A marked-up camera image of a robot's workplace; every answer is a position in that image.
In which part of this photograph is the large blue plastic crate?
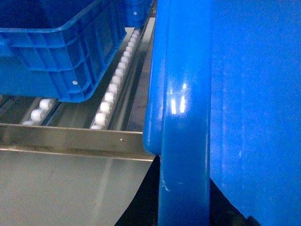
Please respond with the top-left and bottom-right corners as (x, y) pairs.
(143, 0), (301, 226)

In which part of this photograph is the steel roller shelf rack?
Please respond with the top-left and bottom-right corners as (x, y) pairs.
(0, 0), (155, 161)

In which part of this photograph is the blue crate behind on shelf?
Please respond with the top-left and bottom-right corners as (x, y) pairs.
(123, 0), (153, 28)

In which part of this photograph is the blue crate on left shelf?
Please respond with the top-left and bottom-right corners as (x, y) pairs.
(0, 0), (126, 103)

